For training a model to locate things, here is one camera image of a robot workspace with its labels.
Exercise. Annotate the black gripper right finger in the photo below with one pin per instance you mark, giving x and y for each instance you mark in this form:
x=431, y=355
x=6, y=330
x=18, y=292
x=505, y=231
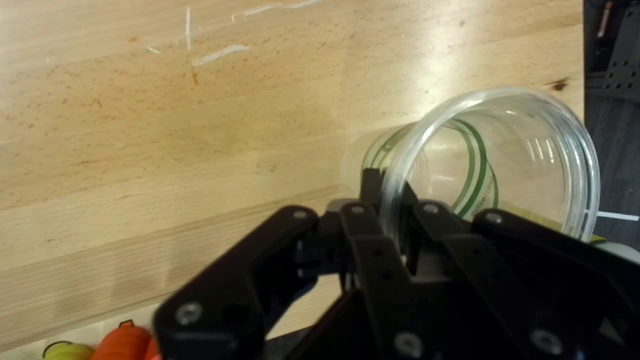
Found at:
x=520, y=292

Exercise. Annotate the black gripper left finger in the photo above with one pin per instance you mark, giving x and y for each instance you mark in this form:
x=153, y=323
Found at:
x=372, y=281

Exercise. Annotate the clear plastic cup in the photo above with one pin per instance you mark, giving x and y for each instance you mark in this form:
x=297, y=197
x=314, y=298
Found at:
x=533, y=166
x=372, y=151

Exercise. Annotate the orange red toy vegetable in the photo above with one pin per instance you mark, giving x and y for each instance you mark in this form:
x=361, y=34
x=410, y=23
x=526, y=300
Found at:
x=123, y=341

